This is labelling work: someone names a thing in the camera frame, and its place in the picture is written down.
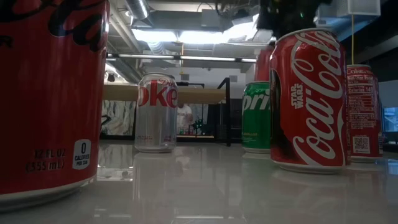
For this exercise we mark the small green machine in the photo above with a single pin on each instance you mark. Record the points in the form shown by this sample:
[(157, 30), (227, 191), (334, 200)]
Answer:
[(198, 126)]

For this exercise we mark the white hanging box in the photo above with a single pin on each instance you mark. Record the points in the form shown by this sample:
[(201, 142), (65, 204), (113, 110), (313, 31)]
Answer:
[(360, 7)]

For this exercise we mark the wooden shelf with black frame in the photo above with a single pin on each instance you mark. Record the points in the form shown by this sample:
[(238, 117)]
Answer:
[(202, 95)]

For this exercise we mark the long black linear light fixture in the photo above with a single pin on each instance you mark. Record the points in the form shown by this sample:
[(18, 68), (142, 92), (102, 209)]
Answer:
[(205, 58)]

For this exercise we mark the red Star Wars Coca-Cola can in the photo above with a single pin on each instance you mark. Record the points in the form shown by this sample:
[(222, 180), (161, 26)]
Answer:
[(311, 109)]

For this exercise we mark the gray ceiling box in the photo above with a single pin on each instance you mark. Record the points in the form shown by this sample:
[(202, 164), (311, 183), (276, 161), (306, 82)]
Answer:
[(211, 19)]

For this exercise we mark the bright ceiling light panel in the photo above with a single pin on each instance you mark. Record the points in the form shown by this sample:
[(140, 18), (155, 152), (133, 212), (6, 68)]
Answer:
[(202, 37)]

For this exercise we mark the green Sprite can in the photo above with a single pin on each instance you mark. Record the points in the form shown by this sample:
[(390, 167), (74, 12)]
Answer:
[(256, 124)]

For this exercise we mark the red Coca-Cola original taste can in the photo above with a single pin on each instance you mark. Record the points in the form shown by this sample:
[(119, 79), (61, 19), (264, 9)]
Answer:
[(363, 118)]

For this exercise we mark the light wooden workbench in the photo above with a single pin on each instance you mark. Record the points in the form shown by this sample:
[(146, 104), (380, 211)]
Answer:
[(186, 136)]

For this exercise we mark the silver Diet Coke can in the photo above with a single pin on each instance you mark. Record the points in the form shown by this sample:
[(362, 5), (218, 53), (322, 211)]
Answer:
[(155, 124)]

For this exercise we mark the white patterned curtain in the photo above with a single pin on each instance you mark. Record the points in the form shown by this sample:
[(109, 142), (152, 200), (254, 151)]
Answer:
[(119, 118)]

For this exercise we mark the small black ceiling fixture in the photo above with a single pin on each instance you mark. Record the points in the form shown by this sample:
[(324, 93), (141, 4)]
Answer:
[(111, 77)]

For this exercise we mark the red Coke Zero can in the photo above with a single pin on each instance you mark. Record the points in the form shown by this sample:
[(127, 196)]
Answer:
[(46, 109), (263, 65)]

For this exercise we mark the silver round air duct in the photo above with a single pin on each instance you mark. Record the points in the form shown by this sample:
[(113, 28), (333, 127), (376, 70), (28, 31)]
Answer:
[(138, 7)]

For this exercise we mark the blue lit monitor screen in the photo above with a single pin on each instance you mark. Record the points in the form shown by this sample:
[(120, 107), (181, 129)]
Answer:
[(391, 119)]

